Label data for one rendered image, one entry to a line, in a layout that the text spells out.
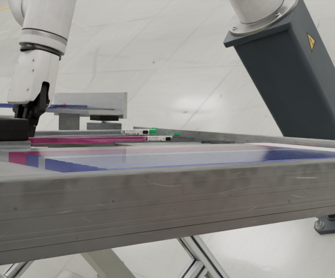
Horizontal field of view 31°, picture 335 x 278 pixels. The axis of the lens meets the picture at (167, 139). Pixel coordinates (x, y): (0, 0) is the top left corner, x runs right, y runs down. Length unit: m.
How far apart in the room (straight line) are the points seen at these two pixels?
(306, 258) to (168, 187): 1.37
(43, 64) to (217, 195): 0.58
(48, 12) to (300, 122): 0.82
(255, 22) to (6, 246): 1.16
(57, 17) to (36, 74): 0.11
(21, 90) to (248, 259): 1.10
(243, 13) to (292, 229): 0.77
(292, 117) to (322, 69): 0.15
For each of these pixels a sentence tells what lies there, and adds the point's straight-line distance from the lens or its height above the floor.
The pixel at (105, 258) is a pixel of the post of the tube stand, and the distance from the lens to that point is 1.67.
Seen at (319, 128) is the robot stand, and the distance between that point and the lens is 1.66.
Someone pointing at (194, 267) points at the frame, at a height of 0.32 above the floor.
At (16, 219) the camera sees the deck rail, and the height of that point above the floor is 1.12.
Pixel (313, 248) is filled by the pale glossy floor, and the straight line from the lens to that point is 1.89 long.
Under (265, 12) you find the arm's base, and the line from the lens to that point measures 1.52.
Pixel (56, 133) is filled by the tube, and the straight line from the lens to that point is 1.14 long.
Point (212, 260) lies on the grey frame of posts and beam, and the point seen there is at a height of 0.29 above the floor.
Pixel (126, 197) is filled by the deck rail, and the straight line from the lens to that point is 0.50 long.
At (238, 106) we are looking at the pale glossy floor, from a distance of 2.69.
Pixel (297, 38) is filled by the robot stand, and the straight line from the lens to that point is 1.52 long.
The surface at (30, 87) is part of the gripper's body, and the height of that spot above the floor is 1.00.
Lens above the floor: 1.31
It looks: 28 degrees down
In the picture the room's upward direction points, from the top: 34 degrees counter-clockwise
